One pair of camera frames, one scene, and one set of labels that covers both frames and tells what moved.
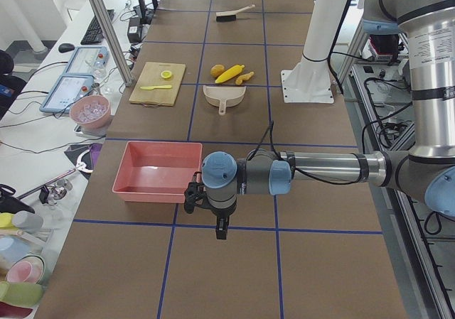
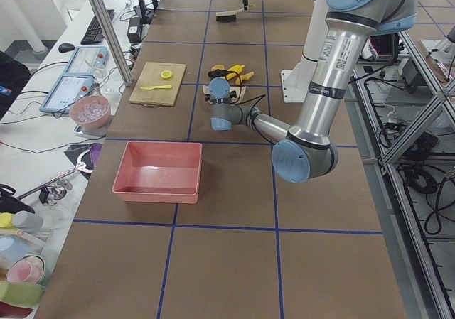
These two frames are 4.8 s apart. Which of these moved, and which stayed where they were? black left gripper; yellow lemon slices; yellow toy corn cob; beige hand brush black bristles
Moved: black left gripper
Stayed: yellow lemon slices; beige hand brush black bristles; yellow toy corn cob
